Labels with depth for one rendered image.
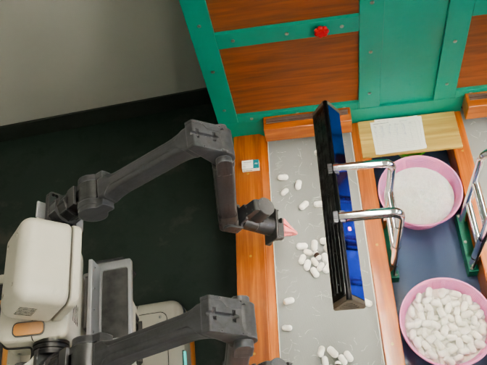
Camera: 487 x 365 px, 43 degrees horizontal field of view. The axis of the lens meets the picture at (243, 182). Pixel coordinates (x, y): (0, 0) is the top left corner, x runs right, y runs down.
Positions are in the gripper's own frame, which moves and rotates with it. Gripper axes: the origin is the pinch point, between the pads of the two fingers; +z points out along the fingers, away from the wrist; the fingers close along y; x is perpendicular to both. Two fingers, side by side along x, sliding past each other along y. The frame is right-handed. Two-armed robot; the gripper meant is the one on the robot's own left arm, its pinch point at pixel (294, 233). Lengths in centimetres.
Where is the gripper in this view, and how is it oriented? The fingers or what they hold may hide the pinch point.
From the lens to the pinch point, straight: 193.8
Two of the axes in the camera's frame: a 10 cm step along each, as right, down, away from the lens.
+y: -0.3, -8.5, 5.2
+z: 8.5, 2.6, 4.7
